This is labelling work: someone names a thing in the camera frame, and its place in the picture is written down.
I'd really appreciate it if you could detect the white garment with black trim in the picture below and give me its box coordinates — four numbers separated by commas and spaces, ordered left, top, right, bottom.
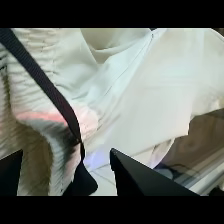
0, 28, 224, 197

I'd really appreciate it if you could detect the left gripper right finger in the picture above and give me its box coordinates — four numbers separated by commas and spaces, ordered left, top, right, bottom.
109, 147, 200, 197

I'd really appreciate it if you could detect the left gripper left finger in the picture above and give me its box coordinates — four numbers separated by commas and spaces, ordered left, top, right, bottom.
0, 149, 24, 197

